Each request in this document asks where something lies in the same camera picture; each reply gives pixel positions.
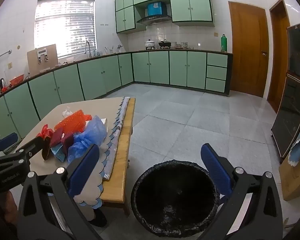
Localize white clip bracket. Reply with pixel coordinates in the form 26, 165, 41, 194
37, 49, 49, 63

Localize blue plastic bag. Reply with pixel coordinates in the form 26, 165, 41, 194
67, 116, 108, 163

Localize person's left forearm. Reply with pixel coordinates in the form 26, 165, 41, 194
0, 191, 18, 224

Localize green bottle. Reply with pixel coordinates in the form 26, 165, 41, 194
220, 34, 228, 52

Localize narrow wooden door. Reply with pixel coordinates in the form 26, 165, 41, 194
267, 0, 290, 113

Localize blue box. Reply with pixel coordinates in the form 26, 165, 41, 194
147, 2, 164, 17

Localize green base cabinets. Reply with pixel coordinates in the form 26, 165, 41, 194
0, 50, 233, 140

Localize orange mesh foam net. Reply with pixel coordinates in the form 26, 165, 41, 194
54, 110, 93, 135

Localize red plastic basket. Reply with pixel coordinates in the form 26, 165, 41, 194
9, 74, 24, 85

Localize wooden board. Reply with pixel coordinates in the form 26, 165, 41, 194
27, 44, 58, 77

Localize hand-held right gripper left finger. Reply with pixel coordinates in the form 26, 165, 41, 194
17, 144, 104, 240

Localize orange ribbed foam net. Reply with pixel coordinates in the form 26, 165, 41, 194
36, 124, 54, 139

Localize black bin with liner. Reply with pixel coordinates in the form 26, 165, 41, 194
131, 159, 220, 238

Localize wooden table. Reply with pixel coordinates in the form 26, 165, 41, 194
99, 97, 137, 215

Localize window with white blinds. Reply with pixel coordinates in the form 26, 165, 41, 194
34, 0, 97, 58

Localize beige tablecloth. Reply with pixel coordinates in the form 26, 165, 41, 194
15, 96, 127, 208

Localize black range hood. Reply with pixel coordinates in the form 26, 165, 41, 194
136, 16, 172, 25

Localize person's black shoe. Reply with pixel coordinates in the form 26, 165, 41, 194
89, 209, 108, 228

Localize green wall cabinets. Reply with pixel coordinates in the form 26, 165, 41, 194
115, 0, 215, 34

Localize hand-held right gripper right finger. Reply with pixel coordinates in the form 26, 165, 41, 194
200, 143, 283, 240

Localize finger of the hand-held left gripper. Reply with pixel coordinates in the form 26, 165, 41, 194
0, 132, 19, 157
14, 136, 52, 159

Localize cardboard box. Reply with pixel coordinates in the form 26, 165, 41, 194
279, 152, 300, 202

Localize dark red pouch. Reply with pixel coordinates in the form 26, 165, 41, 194
61, 132, 74, 149
50, 127, 64, 147

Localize light blue paper carton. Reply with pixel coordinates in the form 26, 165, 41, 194
51, 145, 67, 162

